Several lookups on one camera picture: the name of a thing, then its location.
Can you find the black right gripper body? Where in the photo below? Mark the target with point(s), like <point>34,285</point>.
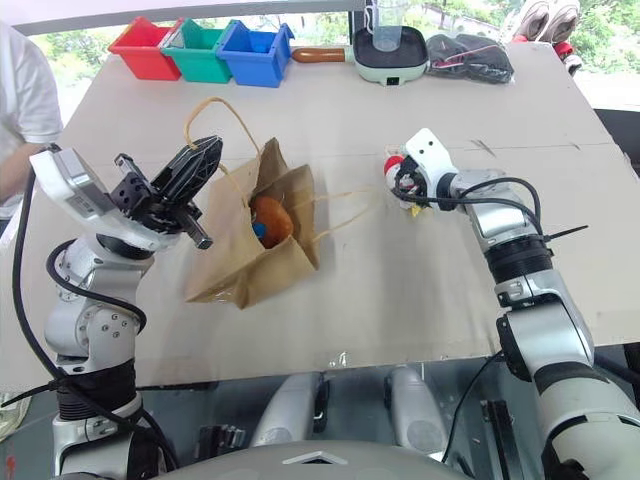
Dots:
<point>420,187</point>

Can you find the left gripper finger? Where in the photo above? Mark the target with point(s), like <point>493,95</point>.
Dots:
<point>197,230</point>
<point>192,162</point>

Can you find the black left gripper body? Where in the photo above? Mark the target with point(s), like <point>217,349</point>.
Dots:
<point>132,195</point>

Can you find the red and white plush toy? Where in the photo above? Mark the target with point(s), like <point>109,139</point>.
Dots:
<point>392,164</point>

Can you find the brown paper bag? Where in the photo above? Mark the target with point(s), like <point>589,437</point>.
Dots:
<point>280,175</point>

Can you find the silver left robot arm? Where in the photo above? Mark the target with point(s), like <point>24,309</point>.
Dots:
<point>95,320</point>

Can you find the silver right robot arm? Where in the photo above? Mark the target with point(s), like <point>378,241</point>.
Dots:
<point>550,325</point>

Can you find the blue plush toy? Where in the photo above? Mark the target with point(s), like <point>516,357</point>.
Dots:
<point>260,230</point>

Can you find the black cloth in plastic bag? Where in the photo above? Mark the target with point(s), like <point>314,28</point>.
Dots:
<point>470,57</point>

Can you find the green plastic bin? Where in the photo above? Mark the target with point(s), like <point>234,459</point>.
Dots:
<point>200,57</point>

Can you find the blue plastic bin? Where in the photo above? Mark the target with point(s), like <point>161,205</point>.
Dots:
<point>250,62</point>

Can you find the mint green electric pan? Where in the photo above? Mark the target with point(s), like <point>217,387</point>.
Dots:
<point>415,50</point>

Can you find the red plastic bin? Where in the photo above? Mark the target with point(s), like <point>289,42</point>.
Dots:
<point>145,50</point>

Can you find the clear plastic measuring cup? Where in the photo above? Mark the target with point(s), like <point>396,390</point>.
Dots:
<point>387,25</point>

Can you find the person in white shirt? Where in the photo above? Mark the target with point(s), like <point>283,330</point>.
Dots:
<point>25,90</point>

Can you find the pale sneaker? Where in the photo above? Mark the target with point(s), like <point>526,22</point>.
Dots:
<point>565,20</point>
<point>532,20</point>

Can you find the silver left robot leg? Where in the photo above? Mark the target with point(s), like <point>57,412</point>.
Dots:
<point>287,410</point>

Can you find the silver robot leg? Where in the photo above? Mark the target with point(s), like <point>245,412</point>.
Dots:
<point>415,410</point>
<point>287,410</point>

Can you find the silver right robot leg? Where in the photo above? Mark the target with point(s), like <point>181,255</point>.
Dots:
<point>415,410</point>

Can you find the black bar under table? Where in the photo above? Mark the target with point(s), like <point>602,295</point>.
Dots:
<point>497,425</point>

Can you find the grey robot torso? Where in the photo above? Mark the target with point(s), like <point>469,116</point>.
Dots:
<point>310,462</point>

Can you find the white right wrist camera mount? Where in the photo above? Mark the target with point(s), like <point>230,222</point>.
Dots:
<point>430,150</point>

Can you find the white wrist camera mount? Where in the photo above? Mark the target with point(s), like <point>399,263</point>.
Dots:
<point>45,172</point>
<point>430,150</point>

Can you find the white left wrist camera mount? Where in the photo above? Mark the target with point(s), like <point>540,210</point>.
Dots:
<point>45,172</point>

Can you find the black bracket under table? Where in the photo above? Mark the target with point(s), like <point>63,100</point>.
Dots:
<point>222,440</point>

